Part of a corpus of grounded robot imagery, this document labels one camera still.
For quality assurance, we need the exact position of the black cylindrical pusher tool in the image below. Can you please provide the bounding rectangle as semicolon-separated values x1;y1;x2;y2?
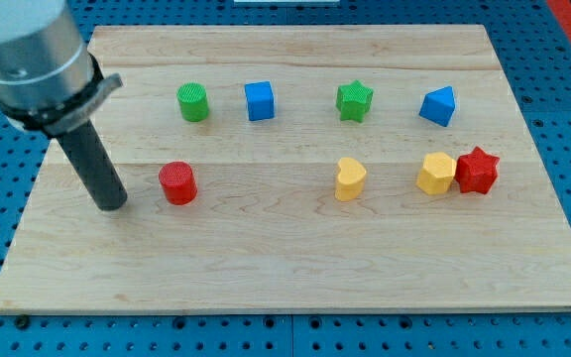
57;121;128;211

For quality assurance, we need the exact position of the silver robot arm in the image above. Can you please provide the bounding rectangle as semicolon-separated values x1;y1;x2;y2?
0;0;127;210

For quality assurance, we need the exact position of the yellow heart block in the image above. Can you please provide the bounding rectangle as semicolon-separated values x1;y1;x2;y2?
335;157;367;201

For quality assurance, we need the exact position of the red cylinder block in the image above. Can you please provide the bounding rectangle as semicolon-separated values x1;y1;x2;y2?
159;162;197;205

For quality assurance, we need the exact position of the green cylinder block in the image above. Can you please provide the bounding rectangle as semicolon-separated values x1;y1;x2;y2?
176;82;209;122

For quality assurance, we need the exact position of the wooden board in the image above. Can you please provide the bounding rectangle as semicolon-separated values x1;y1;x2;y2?
0;25;571;315

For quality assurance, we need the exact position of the blue cube block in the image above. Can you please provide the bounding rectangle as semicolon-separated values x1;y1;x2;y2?
244;81;275;121

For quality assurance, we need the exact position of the green star block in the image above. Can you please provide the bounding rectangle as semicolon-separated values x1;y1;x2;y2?
335;80;374;123

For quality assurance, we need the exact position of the yellow hexagon block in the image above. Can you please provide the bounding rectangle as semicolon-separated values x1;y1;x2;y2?
415;152;457;195

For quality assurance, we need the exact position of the blue pentagon block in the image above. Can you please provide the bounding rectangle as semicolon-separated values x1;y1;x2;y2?
418;86;456;127

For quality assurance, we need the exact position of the red star block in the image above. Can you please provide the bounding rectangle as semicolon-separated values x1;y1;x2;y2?
455;147;500;194

